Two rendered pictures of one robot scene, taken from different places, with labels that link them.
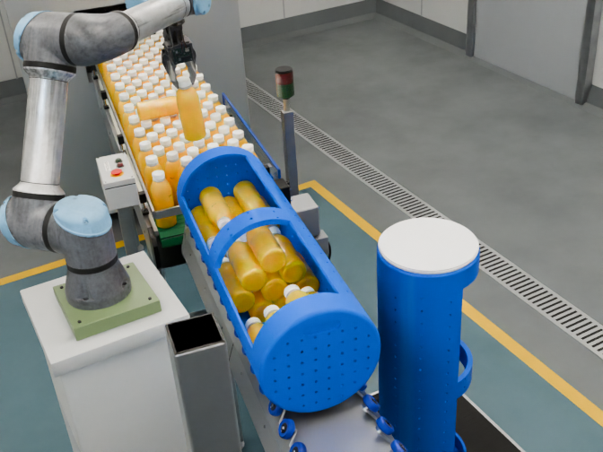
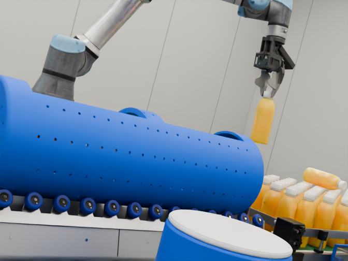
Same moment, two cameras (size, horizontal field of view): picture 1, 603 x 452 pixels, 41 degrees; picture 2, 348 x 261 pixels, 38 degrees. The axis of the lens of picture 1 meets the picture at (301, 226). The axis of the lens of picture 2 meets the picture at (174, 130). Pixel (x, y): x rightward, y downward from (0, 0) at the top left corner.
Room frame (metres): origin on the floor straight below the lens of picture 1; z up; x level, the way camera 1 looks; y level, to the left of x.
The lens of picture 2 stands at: (1.30, -1.30, 1.26)
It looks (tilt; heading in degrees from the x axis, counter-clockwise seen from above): 2 degrees down; 68
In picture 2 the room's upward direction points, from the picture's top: 15 degrees clockwise
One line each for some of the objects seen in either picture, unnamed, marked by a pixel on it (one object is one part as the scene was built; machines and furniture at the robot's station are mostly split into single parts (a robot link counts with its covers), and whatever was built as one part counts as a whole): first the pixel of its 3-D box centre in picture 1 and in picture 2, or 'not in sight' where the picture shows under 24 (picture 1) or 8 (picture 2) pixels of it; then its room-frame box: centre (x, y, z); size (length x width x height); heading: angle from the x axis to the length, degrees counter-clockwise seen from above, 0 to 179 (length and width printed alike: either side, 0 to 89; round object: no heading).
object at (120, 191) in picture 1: (117, 180); not in sight; (2.35, 0.59, 1.05); 0.20 x 0.10 x 0.10; 17
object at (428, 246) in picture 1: (428, 244); (229, 232); (1.87, -0.35, 1.03); 0.28 x 0.28 x 0.01
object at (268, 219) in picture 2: (215, 202); (251, 212); (2.31, 0.28, 0.96); 0.40 x 0.01 x 0.03; 107
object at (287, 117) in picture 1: (296, 238); not in sight; (2.71, 0.02, 0.55); 0.04 x 0.04 x 1.10; 17
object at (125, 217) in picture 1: (144, 313); not in sight; (2.35, 0.59, 0.50); 0.04 x 0.04 x 1.00; 17
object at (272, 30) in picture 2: not in sight; (277, 33); (2.25, 0.32, 1.62); 0.08 x 0.08 x 0.05
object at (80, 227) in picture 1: (83, 230); (65, 54); (1.56, 0.49, 1.35); 0.13 x 0.12 x 0.14; 66
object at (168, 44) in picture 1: (176, 39); (271, 55); (2.25, 0.32, 1.54); 0.09 x 0.08 x 0.12; 17
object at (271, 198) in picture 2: not in sight; (269, 211); (2.37, 0.25, 0.99); 0.07 x 0.07 x 0.19
